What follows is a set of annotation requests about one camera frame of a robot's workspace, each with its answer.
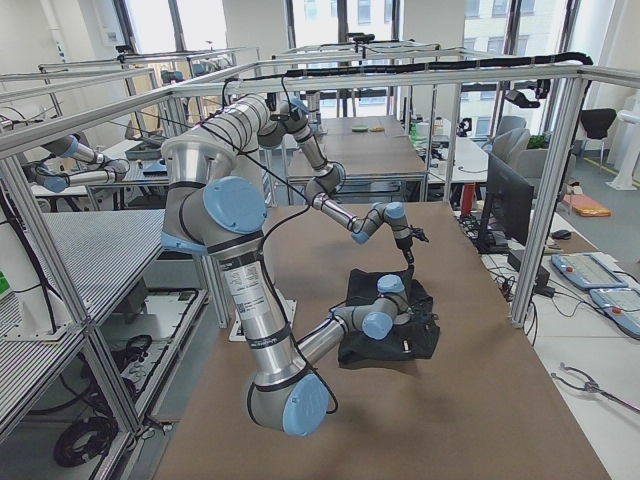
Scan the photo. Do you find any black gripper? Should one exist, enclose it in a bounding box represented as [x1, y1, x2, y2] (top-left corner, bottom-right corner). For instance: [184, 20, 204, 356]
[396, 236, 415, 273]

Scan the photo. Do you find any black graphic t-shirt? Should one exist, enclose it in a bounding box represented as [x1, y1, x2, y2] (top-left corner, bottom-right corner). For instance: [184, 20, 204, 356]
[338, 267, 440, 369]

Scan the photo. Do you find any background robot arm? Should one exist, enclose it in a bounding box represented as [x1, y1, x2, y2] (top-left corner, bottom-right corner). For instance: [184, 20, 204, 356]
[27, 135, 130, 193]

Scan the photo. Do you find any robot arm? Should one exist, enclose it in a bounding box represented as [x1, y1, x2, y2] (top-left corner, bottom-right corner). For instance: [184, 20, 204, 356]
[198, 95, 423, 266]
[161, 133, 409, 437]

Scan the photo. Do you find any black Huawei monitor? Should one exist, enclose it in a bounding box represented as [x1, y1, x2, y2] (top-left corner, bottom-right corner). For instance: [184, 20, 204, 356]
[476, 153, 534, 254]

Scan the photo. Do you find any teach pendant with red button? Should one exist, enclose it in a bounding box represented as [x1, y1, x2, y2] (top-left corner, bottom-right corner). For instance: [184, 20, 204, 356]
[550, 253, 628, 290]

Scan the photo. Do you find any striped metal table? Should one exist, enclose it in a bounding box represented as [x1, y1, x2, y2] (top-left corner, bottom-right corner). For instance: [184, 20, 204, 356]
[1, 210, 164, 350]

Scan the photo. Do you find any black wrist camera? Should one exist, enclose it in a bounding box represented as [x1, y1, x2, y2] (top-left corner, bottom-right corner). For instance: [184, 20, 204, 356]
[409, 225, 429, 243]

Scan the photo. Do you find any aluminium frame post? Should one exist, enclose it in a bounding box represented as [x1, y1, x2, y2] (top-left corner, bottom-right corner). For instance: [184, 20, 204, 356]
[510, 76, 588, 329]

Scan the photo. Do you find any green handled reacher tool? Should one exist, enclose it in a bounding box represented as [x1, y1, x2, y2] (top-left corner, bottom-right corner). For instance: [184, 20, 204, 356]
[550, 363, 639, 413]

